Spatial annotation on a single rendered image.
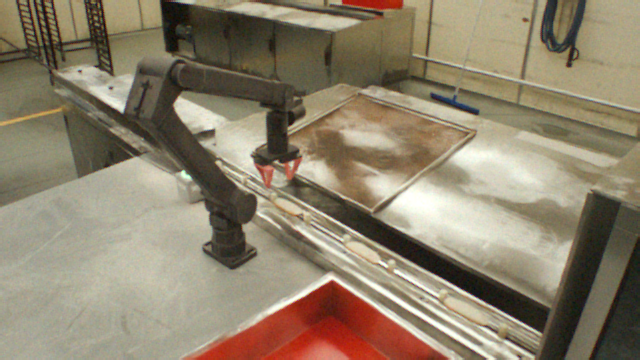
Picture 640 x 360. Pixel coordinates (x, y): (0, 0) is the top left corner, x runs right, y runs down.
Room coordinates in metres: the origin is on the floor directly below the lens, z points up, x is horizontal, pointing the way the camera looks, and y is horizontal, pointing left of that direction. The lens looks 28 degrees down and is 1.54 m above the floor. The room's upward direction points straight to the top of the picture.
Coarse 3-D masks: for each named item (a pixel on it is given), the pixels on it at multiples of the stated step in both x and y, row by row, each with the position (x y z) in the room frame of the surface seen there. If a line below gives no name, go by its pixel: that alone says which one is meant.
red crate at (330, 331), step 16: (336, 320) 0.74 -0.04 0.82; (304, 336) 0.69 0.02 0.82; (320, 336) 0.69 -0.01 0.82; (336, 336) 0.69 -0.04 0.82; (352, 336) 0.69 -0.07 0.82; (272, 352) 0.65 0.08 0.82; (288, 352) 0.65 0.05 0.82; (304, 352) 0.65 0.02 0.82; (320, 352) 0.65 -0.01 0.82; (336, 352) 0.65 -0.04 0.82; (352, 352) 0.65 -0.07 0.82; (368, 352) 0.65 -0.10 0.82
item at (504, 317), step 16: (224, 160) 1.41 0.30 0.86; (256, 176) 1.30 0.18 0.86; (304, 208) 1.13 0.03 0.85; (336, 224) 1.04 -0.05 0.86; (368, 240) 0.97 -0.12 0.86; (400, 256) 0.90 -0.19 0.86; (416, 272) 0.86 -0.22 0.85; (448, 288) 0.80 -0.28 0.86; (480, 304) 0.74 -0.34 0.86; (512, 320) 0.69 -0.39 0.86
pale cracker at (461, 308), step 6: (444, 300) 0.76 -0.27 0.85; (450, 300) 0.76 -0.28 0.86; (456, 300) 0.76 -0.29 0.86; (450, 306) 0.74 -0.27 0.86; (456, 306) 0.74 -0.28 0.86; (462, 306) 0.74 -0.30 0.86; (468, 306) 0.74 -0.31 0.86; (456, 312) 0.73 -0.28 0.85; (462, 312) 0.72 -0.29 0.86; (468, 312) 0.72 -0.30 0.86; (474, 312) 0.72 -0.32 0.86; (480, 312) 0.72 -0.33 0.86; (468, 318) 0.71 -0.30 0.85; (474, 318) 0.70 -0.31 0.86; (480, 318) 0.70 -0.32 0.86; (486, 318) 0.70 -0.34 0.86; (480, 324) 0.69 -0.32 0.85
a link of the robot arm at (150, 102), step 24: (144, 72) 0.84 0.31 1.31; (168, 72) 0.82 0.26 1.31; (144, 96) 0.81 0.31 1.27; (168, 96) 0.81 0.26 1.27; (144, 120) 0.79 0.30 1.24; (168, 120) 0.81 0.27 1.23; (168, 144) 0.83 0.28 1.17; (192, 144) 0.87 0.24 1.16; (192, 168) 0.87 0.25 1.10; (216, 168) 0.92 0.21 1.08; (216, 192) 0.91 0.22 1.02; (240, 192) 0.95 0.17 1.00; (240, 216) 0.94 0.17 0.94
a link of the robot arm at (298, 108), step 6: (288, 90) 1.14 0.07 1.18; (288, 96) 1.14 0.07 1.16; (288, 102) 1.14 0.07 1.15; (294, 102) 1.19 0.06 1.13; (300, 102) 1.23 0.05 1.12; (270, 108) 1.15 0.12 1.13; (276, 108) 1.14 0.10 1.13; (282, 108) 1.14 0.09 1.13; (288, 108) 1.14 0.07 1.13; (294, 108) 1.20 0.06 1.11; (300, 108) 1.22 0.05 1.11; (294, 114) 1.19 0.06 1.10; (300, 114) 1.21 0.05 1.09; (294, 120) 1.19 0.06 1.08; (300, 120) 1.22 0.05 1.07; (288, 126) 1.20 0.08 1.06
